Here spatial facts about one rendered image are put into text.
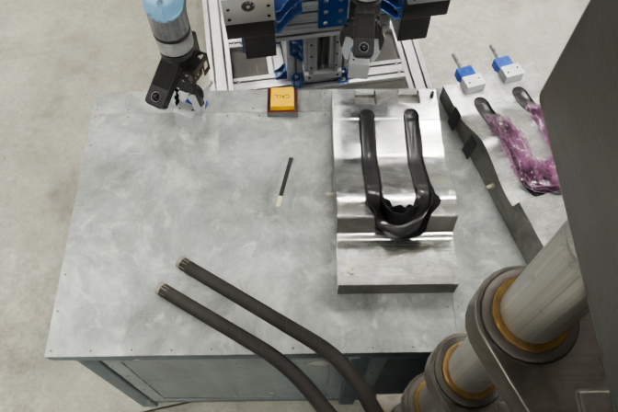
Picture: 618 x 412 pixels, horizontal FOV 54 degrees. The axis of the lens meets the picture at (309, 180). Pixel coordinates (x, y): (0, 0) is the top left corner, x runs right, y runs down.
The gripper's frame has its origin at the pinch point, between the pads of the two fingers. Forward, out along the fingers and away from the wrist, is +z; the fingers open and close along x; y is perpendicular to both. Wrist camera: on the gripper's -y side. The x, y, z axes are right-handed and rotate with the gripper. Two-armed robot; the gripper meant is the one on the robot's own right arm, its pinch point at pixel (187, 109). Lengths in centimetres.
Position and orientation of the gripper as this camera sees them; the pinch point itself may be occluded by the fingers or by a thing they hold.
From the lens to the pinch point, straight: 145.8
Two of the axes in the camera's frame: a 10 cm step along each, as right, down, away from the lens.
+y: 4.1, -8.0, 4.4
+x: -9.1, -3.6, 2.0
